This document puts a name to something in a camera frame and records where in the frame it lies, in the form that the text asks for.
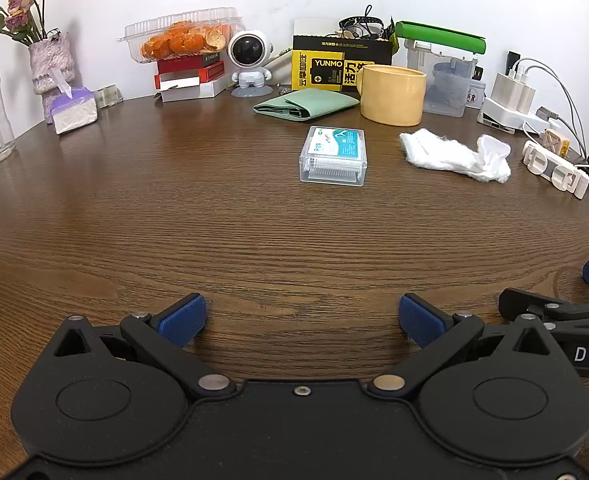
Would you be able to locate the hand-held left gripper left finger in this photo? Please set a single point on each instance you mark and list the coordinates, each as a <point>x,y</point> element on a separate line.
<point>182,320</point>

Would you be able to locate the white flat box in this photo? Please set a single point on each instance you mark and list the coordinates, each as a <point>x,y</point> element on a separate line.
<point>209,89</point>

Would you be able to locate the black adapter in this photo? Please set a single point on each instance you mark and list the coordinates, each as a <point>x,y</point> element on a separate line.
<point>478,74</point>

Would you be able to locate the green folded cloth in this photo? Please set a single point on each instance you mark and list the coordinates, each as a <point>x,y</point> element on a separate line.
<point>314,102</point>

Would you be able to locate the clear plastic container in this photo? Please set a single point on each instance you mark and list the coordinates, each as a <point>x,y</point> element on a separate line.
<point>332,142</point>

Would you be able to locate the black yellow box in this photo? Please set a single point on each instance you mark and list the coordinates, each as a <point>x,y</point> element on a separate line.
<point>324,67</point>

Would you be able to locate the white hinged holder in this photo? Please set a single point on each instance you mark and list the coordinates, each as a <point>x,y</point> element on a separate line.
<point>557,170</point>

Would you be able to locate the white printed card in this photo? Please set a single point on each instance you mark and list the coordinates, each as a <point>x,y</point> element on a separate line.
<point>471,96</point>

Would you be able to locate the black wristband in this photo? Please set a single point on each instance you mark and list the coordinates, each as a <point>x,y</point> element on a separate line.
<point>359,22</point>

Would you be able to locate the small grey block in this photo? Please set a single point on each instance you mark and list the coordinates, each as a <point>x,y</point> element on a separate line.
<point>108,96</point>

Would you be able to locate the white astronaut figurine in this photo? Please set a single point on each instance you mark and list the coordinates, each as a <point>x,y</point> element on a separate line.
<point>248,52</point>

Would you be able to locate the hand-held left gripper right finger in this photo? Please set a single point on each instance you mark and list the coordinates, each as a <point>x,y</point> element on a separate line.
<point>422,320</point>

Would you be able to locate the white cloth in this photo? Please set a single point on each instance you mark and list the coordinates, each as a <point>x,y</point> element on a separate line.
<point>439,152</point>

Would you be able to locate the white charger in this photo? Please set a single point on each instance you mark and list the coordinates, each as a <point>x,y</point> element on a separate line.
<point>512,87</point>

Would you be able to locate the red white open box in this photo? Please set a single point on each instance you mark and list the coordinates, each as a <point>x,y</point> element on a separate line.
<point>209,71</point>

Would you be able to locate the black plug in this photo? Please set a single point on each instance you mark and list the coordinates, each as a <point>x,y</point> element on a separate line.
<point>513,59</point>

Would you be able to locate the yellow mug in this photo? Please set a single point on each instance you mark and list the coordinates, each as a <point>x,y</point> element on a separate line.
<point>392,95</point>

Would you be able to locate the clear clamshell with orange peels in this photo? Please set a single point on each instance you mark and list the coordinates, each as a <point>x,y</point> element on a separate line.
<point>184,40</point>

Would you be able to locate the purple tissue pack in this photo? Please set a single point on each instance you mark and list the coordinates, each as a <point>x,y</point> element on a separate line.
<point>74,110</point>

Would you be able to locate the green-lidded clear box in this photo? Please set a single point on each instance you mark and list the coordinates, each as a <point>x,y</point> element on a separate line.
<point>439,35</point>

